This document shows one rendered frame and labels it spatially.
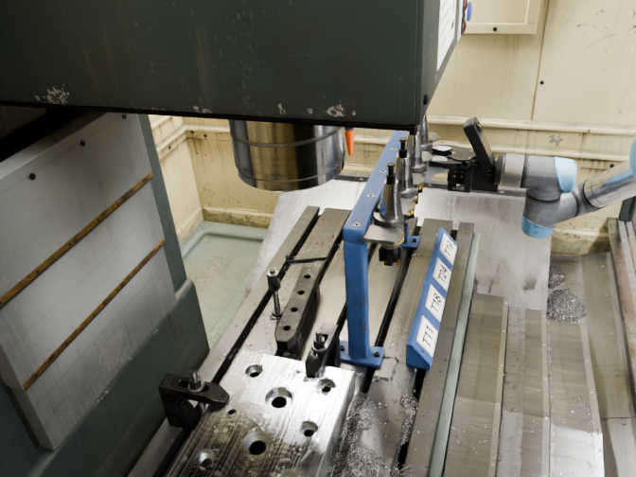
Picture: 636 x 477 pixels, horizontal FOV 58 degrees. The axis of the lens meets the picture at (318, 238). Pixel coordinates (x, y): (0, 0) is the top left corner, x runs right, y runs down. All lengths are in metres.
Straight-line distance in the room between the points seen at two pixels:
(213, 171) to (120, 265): 1.03
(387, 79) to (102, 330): 0.84
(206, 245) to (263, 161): 1.50
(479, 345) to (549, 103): 0.74
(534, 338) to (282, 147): 1.02
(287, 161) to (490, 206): 1.23
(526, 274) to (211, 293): 1.01
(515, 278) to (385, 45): 1.25
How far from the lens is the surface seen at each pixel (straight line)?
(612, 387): 1.61
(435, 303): 1.33
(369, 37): 0.62
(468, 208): 1.91
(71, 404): 1.24
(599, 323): 1.79
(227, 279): 2.05
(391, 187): 1.04
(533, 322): 1.66
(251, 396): 1.08
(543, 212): 1.40
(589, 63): 1.79
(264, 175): 0.77
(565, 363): 1.56
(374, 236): 1.04
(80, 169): 1.12
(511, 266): 1.80
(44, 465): 1.27
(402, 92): 0.62
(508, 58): 1.78
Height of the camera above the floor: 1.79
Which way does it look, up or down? 33 degrees down
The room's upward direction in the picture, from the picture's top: 5 degrees counter-clockwise
